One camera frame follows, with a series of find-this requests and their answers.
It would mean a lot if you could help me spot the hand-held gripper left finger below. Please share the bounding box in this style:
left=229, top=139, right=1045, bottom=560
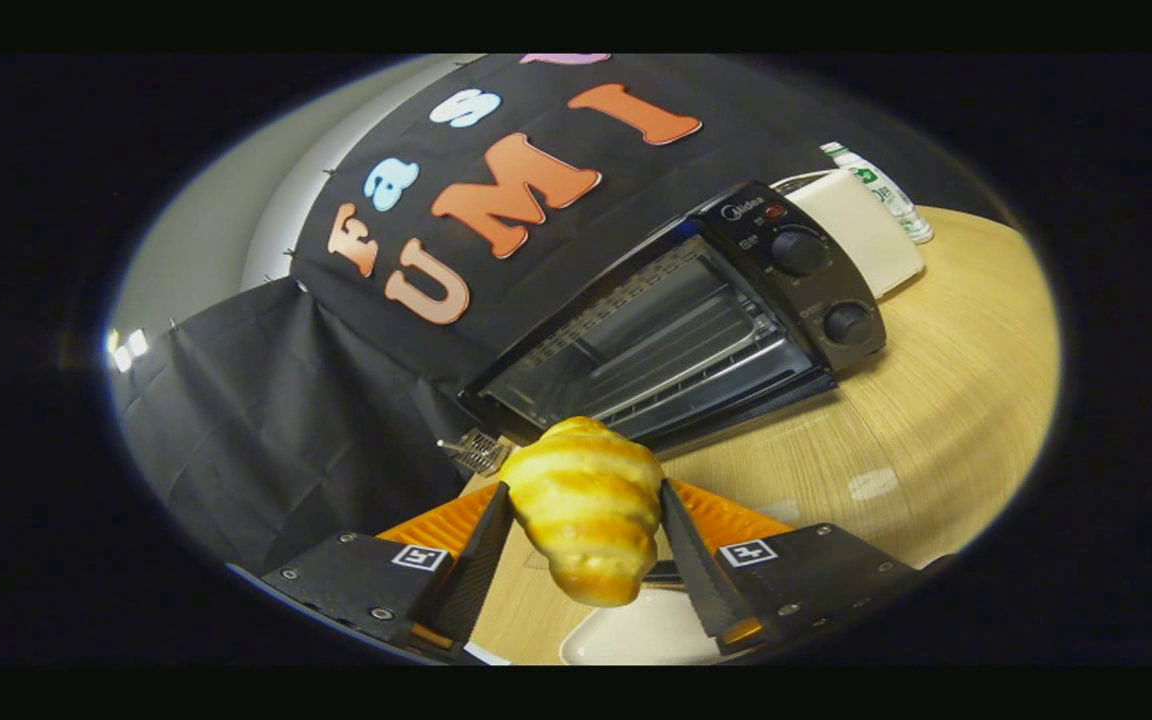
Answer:
left=261, top=482, right=515, bottom=663

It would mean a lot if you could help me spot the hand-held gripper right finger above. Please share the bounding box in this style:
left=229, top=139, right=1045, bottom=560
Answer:
left=659, top=478, right=952, bottom=656

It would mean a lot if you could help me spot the golden croissant bread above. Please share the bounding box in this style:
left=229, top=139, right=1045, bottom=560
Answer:
left=498, top=416, right=665, bottom=608

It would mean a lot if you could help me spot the black toaster oven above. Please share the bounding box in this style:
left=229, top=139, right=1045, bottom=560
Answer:
left=456, top=180, right=902, bottom=589

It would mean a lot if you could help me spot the white square plate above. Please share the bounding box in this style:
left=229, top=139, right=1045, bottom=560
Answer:
left=559, top=585, right=737, bottom=666

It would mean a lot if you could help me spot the white box appliance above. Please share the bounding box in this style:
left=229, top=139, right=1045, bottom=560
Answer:
left=771, top=168, right=927, bottom=301

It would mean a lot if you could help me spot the small ceiling light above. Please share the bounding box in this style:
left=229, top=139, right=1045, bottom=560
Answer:
left=104, top=328, right=150, bottom=374

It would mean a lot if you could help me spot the white bottle green label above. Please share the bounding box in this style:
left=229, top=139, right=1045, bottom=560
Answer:
left=820, top=141, right=935, bottom=245

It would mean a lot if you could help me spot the wire mesh utensil holder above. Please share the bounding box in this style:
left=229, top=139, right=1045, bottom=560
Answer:
left=436, top=428, right=512, bottom=478

